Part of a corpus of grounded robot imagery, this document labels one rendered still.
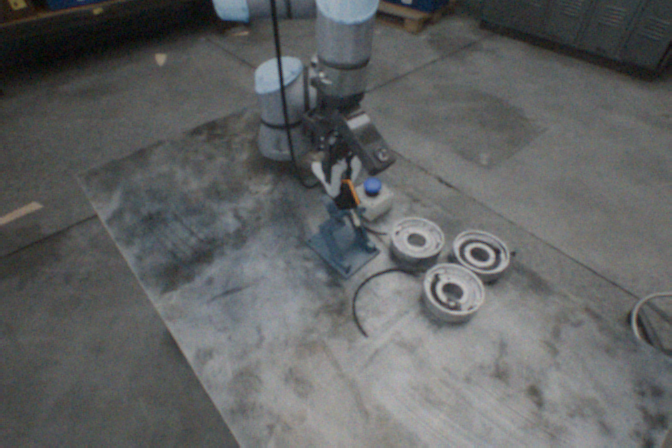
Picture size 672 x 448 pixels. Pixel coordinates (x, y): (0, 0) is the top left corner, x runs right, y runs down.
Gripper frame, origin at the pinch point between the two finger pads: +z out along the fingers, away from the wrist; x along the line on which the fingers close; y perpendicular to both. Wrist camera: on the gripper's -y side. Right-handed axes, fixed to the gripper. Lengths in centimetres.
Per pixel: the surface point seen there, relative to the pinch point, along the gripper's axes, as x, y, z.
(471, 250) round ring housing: -17.5, -20.4, 12.9
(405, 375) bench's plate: 10.6, -27.1, 14.6
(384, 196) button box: -14.4, 0.7, 11.9
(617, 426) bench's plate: -6, -53, 13
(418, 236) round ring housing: -12.7, -10.8, 13.7
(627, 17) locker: -336, 34, 56
